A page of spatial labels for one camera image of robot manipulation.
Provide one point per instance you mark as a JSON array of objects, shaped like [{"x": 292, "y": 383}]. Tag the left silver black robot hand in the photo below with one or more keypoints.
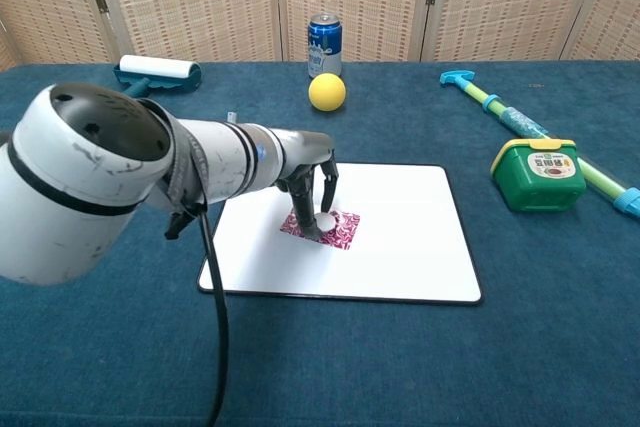
[{"x": 305, "y": 149}]

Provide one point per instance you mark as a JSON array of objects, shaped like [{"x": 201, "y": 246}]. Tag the red patterned cloth square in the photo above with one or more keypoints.
[{"x": 346, "y": 236}]

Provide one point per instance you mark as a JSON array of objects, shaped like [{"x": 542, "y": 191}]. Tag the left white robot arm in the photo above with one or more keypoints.
[{"x": 75, "y": 187}]

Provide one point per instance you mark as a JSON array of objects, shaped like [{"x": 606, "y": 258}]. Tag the yellow foam ball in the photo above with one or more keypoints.
[{"x": 327, "y": 92}]

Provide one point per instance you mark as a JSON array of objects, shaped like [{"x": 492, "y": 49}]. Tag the blue and white drink can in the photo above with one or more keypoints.
[{"x": 325, "y": 47}]

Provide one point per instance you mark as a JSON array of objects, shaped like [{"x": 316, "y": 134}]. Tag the white board with black rim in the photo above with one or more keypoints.
[{"x": 410, "y": 247}]

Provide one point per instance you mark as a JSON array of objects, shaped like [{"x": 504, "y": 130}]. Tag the teal lint roller orange tip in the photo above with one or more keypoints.
[{"x": 157, "y": 67}]

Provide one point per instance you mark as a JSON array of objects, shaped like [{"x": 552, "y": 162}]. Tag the green and blue water pump toy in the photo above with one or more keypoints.
[{"x": 520, "y": 122}]

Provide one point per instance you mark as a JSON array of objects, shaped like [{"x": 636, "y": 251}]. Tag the dark blue table cloth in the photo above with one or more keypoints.
[{"x": 400, "y": 362}]

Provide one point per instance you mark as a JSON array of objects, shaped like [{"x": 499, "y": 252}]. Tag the green tub with yellow lid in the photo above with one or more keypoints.
[{"x": 540, "y": 182}]

